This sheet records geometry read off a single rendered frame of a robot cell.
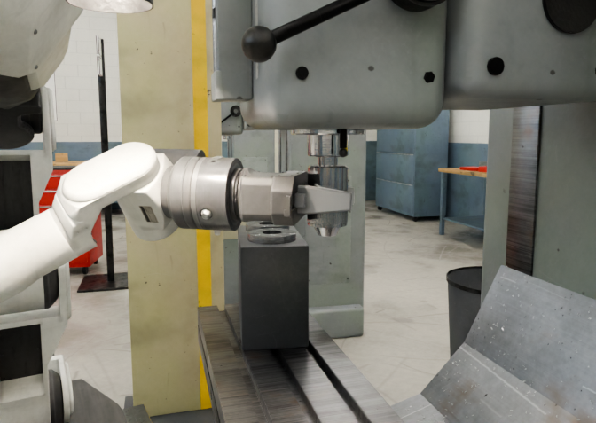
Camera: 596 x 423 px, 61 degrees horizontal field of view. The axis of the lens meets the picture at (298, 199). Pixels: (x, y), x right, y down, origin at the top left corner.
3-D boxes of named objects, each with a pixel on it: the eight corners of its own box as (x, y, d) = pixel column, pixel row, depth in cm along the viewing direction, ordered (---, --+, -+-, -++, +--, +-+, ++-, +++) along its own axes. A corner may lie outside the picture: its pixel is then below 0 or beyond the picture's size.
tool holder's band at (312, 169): (355, 173, 60) (355, 165, 59) (333, 176, 56) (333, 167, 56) (321, 171, 62) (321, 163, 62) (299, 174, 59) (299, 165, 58)
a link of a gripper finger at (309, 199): (351, 215, 57) (296, 213, 58) (352, 186, 56) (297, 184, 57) (350, 217, 55) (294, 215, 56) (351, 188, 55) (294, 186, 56)
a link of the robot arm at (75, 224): (163, 160, 58) (49, 218, 54) (184, 210, 65) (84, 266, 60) (140, 131, 62) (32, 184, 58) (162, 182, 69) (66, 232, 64)
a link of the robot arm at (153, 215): (184, 195, 56) (90, 191, 58) (207, 252, 64) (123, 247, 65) (210, 127, 63) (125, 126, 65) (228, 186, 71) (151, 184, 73)
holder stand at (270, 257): (241, 351, 90) (239, 239, 87) (238, 309, 111) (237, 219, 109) (309, 347, 91) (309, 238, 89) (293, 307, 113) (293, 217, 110)
